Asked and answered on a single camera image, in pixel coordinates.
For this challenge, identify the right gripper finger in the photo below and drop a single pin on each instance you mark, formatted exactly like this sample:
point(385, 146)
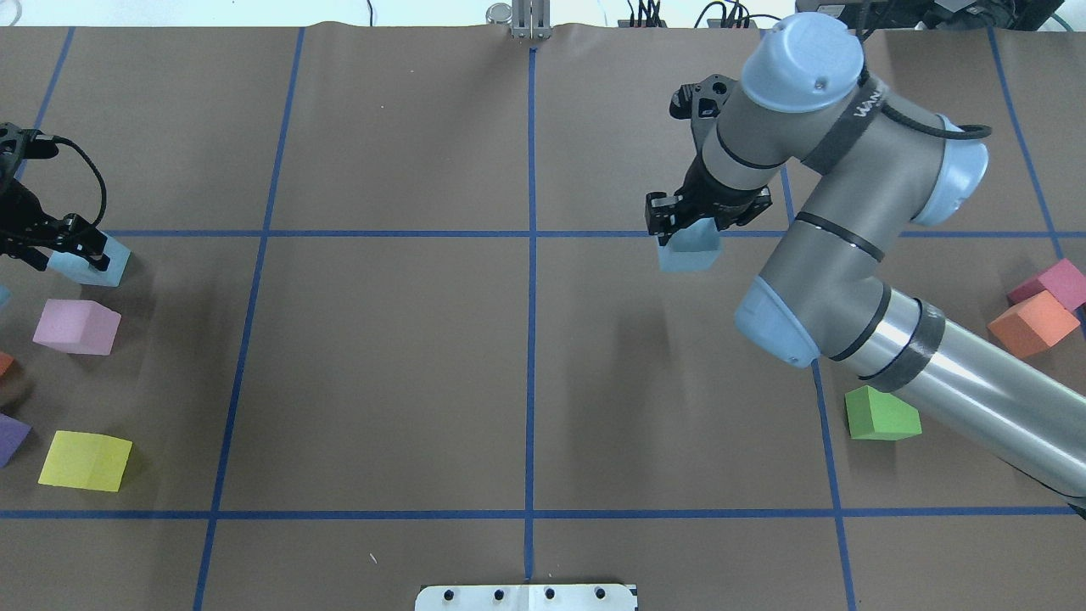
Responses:
point(667, 215)

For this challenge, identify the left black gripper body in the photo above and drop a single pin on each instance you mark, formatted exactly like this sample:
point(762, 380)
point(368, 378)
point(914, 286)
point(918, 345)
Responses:
point(19, 208)

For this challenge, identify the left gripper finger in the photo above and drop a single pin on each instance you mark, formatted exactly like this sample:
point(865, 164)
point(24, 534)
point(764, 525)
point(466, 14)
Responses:
point(80, 241)
point(31, 256)

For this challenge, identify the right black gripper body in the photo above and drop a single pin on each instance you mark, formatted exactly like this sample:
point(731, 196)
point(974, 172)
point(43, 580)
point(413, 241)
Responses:
point(702, 192)

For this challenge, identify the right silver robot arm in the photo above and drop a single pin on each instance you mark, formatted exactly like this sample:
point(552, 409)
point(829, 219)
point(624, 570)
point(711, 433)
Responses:
point(883, 162)

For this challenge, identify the pink block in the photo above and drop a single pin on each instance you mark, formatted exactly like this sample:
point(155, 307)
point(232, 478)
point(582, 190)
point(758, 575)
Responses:
point(81, 327)

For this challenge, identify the orange block left side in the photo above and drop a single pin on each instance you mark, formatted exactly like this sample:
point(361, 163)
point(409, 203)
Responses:
point(7, 361)

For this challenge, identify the purple block left side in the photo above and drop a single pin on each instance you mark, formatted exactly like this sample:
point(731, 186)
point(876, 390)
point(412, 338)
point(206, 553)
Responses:
point(13, 434)

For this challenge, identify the yellow block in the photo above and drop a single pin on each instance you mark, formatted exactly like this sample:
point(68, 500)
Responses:
point(85, 461)

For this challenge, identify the green block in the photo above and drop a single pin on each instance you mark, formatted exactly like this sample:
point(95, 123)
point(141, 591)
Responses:
point(875, 415)

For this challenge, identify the orange block right side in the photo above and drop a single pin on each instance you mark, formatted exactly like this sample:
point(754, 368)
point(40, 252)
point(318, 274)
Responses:
point(1034, 325)

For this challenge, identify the crimson block beside orange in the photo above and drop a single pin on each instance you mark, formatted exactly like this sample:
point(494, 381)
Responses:
point(1064, 281)

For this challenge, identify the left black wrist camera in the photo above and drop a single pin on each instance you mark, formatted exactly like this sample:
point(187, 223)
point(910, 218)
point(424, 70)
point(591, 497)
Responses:
point(19, 144)

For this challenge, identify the aluminium frame post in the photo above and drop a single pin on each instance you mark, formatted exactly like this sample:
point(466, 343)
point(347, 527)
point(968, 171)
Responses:
point(531, 19)

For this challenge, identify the white pedestal base plate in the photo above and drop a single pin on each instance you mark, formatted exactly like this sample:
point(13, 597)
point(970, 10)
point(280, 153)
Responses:
point(588, 596)

